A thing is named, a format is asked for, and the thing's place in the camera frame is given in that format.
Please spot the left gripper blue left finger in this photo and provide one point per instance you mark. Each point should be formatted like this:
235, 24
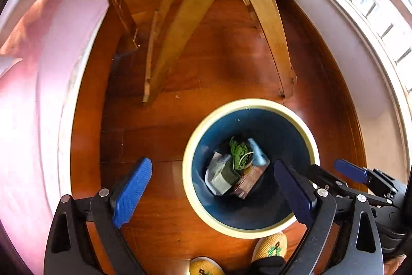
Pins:
127, 192

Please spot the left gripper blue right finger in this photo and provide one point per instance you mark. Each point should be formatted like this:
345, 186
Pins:
298, 191

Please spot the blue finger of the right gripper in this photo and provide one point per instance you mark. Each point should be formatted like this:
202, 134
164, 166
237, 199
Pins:
351, 171
329, 182

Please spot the red cartoon carton box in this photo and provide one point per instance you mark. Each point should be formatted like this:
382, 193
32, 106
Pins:
248, 180

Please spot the light blue face mask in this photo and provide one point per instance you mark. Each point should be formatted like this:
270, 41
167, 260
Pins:
259, 158

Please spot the green paper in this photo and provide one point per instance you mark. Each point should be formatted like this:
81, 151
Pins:
241, 154

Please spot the green carton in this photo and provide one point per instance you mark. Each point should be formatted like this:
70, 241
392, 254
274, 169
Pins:
220, 175

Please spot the right yellow knitted slipper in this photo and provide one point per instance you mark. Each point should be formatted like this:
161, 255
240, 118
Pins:
272, 246

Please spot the yellow knitted slipper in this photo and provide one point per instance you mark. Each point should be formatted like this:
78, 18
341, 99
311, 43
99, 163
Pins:
204, 266
272, 246

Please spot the blue bin with cream rim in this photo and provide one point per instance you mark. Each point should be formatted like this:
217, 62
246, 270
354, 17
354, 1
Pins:
280, 133

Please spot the left yellow knitted slipper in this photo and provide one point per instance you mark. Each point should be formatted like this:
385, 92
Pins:
204, 266

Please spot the pink bed cover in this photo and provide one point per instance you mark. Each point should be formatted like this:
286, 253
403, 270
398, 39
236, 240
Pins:
37, 62

